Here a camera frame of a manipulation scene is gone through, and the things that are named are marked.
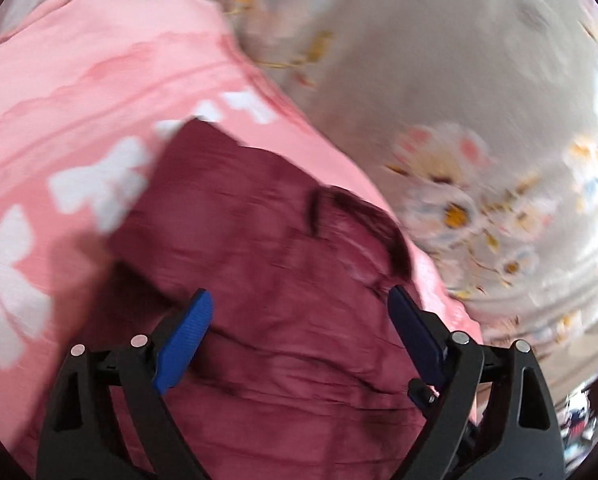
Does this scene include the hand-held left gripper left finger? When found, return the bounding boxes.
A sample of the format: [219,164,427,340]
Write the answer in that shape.
[36,288,214,480]

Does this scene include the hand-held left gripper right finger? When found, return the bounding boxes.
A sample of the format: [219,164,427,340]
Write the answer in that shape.
[387,285,566,480]

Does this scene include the maroon puffer jacket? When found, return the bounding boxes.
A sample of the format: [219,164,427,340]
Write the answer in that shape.
[101,116,481,480]

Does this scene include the shelves of assorted goods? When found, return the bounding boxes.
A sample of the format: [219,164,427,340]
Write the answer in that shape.
[554,375,598,463]

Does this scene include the pink blanket with white bows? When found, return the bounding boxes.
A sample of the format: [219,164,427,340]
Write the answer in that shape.
[0,0,483,467]

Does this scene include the grey floral bedsheet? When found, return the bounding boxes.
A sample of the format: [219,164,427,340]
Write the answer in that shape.
[0,0,598,403]

